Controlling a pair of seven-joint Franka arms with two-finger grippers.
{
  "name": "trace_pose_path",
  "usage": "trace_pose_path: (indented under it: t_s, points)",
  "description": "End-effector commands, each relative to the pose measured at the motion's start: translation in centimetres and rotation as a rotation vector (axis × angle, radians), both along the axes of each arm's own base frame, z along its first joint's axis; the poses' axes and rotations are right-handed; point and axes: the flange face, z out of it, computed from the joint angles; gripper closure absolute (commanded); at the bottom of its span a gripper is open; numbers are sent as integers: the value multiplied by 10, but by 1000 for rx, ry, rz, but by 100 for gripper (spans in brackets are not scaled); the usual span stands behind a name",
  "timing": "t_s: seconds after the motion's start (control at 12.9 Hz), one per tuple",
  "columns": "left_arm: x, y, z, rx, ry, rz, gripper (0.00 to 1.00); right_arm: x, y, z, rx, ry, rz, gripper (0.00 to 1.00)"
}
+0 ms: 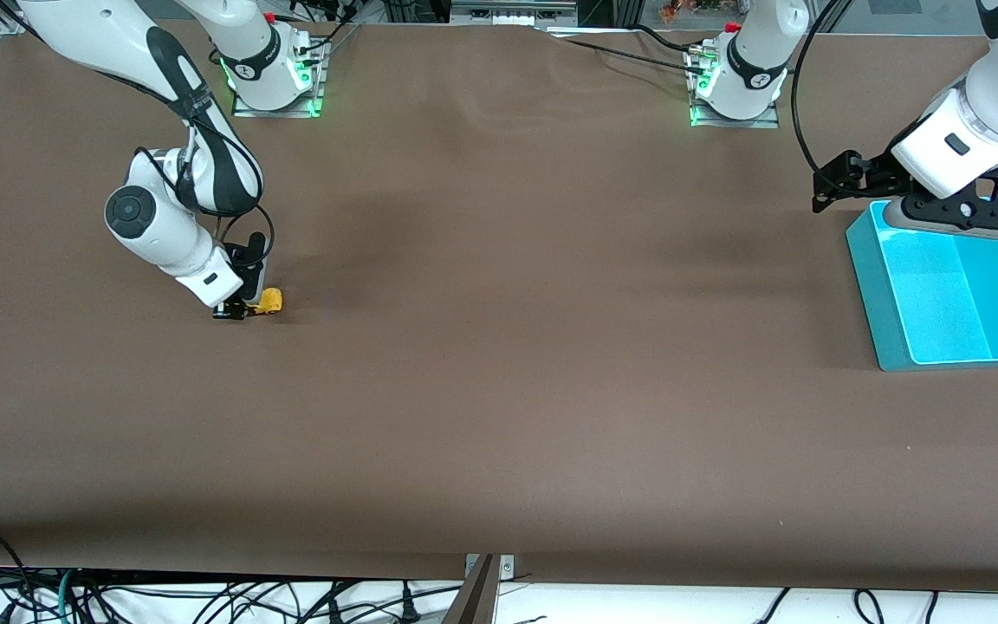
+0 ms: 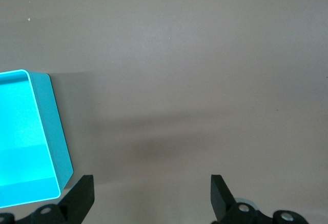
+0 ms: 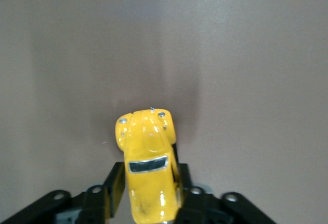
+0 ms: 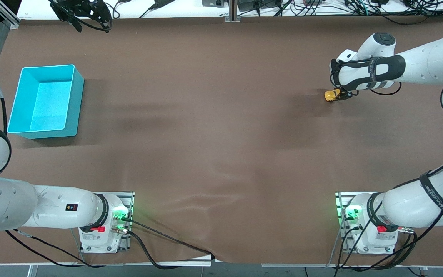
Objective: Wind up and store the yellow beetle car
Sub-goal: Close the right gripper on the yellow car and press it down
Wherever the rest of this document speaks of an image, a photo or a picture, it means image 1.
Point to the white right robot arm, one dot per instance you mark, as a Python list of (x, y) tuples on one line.
[(152, 234)]

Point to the turquoise plastic bin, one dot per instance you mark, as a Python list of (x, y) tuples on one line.
[(932, 295)]

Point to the dark slanted post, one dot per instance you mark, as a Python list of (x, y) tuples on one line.
[(473, 598)]

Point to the grey metal box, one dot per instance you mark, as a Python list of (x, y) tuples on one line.
[(512, 12)]

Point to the brown table cover sheet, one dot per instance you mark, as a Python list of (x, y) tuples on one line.
[(499, 347)]

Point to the yellow beetle toy car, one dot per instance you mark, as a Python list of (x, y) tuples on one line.
[(272, 301)]

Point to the metal table edge bracket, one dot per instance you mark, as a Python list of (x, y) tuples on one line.
[(506, 567)]

